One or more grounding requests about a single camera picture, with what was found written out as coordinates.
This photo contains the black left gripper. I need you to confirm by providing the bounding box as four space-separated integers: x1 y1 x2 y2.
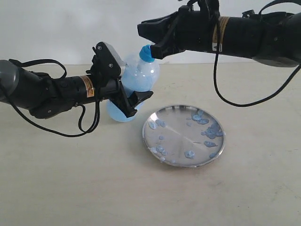
93 78 153 118

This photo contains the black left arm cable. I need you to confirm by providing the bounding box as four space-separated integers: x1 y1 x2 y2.
8 58 101 137

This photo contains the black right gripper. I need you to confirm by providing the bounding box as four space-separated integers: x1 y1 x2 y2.
137 0 220 59

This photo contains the blue pump soap bottle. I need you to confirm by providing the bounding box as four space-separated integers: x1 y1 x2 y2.
106 44 160 124

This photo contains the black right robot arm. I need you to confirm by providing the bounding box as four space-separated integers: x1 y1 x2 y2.
137 0 301 67

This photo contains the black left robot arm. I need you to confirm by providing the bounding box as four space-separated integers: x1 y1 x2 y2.
0 59 153 119

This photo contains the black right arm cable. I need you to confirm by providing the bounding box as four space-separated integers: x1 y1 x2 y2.
213 0 301 107

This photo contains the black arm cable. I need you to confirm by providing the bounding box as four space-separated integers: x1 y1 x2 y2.
8 58 101 137
213 0 301 107

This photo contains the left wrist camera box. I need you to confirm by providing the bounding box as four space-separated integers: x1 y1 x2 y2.
90 41 126 80

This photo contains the round steel plate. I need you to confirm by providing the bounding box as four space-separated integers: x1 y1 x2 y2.
142 105 226 168

